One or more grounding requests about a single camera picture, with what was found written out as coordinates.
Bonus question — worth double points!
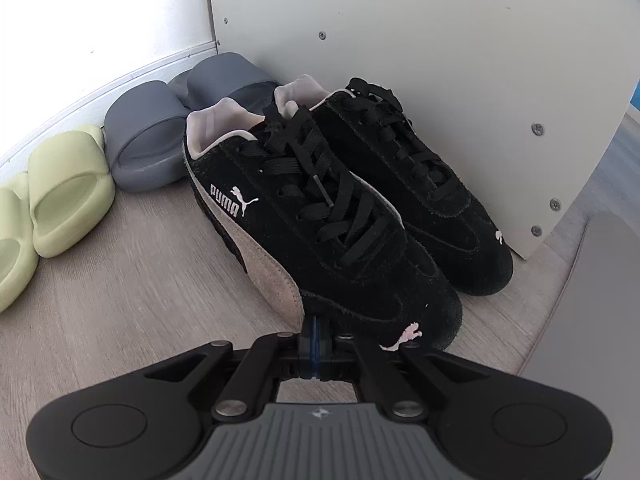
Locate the white baseboard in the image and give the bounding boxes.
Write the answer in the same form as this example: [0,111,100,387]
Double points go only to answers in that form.
[0,42,219,171]

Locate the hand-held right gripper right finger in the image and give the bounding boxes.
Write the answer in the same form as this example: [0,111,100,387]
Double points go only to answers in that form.
[315,316,501,421]

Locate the white cabinet panel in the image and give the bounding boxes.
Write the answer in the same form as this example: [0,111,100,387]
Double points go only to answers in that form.
[206,0,640,262]

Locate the pale green slide sandal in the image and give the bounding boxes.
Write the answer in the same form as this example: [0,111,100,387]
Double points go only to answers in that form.
[27,125,117,259]
[0,172,40,313]

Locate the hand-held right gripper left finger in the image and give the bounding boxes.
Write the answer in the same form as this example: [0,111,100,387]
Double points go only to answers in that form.
[135,316,317,421]

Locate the grey slide sandal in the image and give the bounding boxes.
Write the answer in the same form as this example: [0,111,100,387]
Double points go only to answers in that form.
[169,52,281,111]
[104,80,193,193]

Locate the black suede sneaker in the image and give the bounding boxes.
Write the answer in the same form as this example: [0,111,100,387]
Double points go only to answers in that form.
[184,97,463,352]
[274,74,515,297]

